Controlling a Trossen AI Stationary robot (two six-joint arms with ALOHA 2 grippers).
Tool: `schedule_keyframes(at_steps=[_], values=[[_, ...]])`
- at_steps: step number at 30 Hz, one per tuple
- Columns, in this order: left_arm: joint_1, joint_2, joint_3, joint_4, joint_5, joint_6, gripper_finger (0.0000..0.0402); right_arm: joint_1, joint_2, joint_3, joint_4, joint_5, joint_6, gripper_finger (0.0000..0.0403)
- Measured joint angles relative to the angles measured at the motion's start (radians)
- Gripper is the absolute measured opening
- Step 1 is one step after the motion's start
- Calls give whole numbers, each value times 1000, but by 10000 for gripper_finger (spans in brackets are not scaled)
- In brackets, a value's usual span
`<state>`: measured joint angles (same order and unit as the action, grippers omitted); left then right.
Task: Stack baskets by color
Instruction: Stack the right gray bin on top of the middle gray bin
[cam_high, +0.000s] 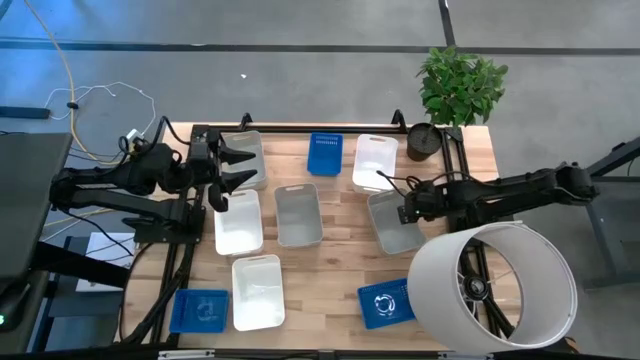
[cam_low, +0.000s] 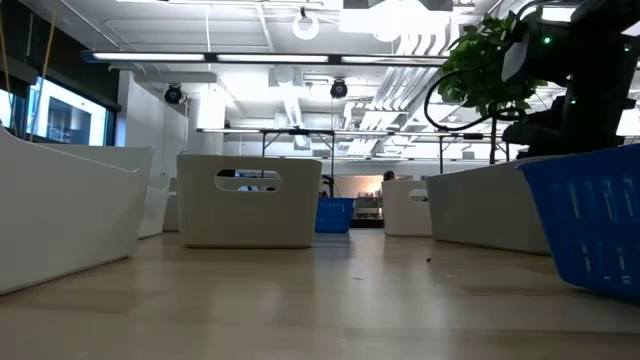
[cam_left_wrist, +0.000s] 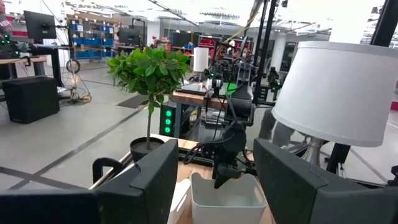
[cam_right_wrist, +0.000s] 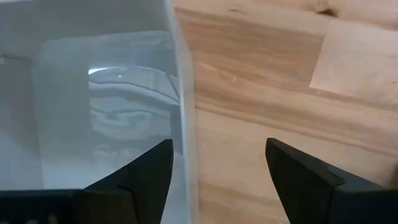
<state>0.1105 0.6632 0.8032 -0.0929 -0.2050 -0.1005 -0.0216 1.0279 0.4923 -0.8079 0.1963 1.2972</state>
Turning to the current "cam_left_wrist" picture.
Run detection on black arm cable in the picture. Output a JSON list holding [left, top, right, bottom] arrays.
[[182, 138, 226, 166]]

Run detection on black plant pot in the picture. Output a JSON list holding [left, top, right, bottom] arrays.
[[129, 136, 166, 163]]

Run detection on wooden top workbench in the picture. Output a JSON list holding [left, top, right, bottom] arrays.
[[170, 91, 228, 110]]

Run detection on black computer monitor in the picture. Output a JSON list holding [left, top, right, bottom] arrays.
[[24, 10, 58, 40], [118, 27, 142, 46]]

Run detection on black table edge frame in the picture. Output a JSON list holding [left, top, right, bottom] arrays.
[[178, 146, 259, 175]]

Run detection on white shade table lamp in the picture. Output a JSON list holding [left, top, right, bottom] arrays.
[[271, 41, 398, 168]]

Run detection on green leafy small tree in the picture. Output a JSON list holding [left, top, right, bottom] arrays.
[[107, 46, 192, 151]]

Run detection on person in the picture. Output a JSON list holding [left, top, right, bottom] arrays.
[[0, 0, 14, 37]]

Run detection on white cylindrical shade lamp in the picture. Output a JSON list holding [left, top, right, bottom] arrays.
[[192, 47, 210, 74]]

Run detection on black frame post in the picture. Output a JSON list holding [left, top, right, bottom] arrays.
[[252, 0, 278, 104], [325, 0, 398, 174]]

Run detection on red bin shelf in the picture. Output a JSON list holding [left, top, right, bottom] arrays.
[[197, 34, 223, 51]]

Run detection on shelf with blue bins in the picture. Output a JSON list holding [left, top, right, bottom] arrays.
[[67, 19, 116, 60]]

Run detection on black table frame handle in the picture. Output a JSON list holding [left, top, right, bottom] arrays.
[[92, 157, 124, 184]]

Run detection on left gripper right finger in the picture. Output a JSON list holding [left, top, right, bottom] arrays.
[[253, 138, 398, 224]]

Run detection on black box with green lights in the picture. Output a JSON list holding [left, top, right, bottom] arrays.
[[159, 104, 177, 137]]

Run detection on coiled floor cables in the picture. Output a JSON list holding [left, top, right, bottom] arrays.
[[58, 58, 93, 106]]

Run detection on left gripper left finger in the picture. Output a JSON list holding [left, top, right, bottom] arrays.
[[95, 139, 180, 224]]

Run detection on wooden top desk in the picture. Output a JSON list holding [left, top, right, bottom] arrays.
[[0, 55, 48, 79]]

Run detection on dark floor mat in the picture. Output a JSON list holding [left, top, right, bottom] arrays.
[[116, 94, 149, 110]]

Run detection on black floor cabinet box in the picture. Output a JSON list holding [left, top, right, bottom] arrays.
[[2, 76, 60, 125]]

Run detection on white plastic storage basket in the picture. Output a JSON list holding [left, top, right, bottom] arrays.
[[190, 172, 268, 224]]

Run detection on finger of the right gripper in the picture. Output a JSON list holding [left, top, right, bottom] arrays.
[[213, 166, 241, 190]]

